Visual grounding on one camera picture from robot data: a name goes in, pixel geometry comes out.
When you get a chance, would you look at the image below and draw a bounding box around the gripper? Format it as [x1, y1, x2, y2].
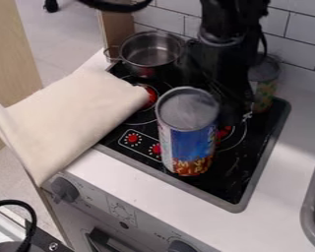
[183, 38, 257, 130]

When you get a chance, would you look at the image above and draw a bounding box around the green and yellow can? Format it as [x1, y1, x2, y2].
[246, 56, 283, 114]

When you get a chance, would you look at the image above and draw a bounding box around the blue can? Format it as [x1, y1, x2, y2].
[153, 86, 222, 177]

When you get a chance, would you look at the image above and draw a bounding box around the toy stove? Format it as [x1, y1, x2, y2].
[93, 58, 293, 214]

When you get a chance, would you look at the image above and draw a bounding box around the silver pot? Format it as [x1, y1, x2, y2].
[101, 31, 187, 79]

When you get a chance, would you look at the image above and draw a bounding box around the cardboard box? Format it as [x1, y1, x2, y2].
[95, 7, 137, 59]

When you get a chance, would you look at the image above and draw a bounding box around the cream cloth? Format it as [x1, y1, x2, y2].
[0, 68, 152, 188]

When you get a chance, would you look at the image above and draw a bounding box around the wooden board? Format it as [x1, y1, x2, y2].
[0, 0, 45, 159]

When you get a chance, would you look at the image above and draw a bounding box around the black cable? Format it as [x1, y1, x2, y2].
[0, 199, 39, 252]

